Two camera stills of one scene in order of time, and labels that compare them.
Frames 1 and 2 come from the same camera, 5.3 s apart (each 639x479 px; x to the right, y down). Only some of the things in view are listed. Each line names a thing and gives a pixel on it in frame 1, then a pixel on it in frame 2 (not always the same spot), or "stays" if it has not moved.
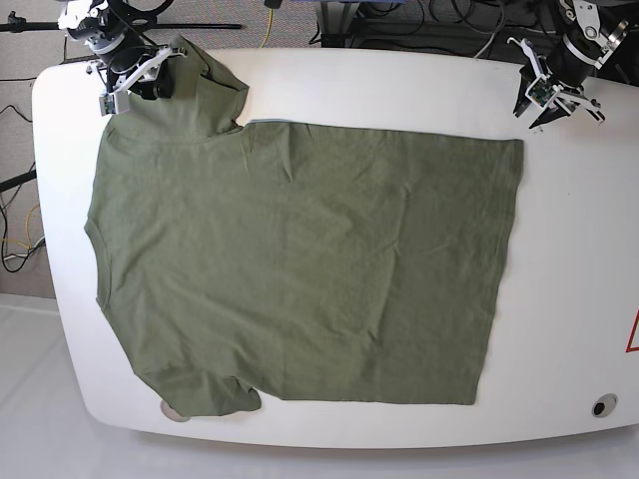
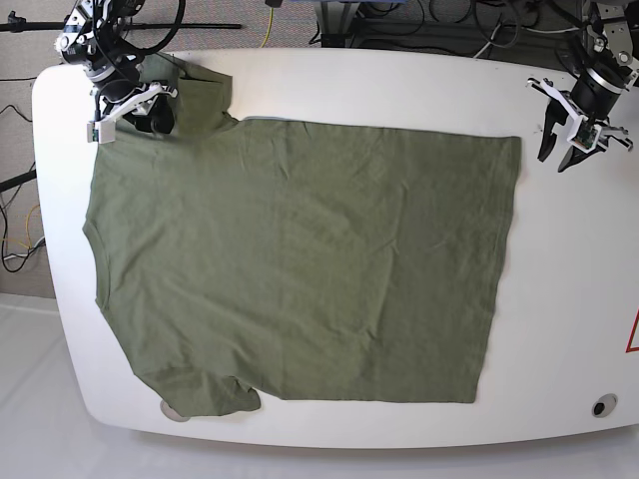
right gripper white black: (143, 69) to (138, 103)
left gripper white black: (566, 98) to (593, 128)
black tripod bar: (16, 24) stays
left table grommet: (172, 413) stays
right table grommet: (604, 405) stays
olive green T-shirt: (307, 262) stays
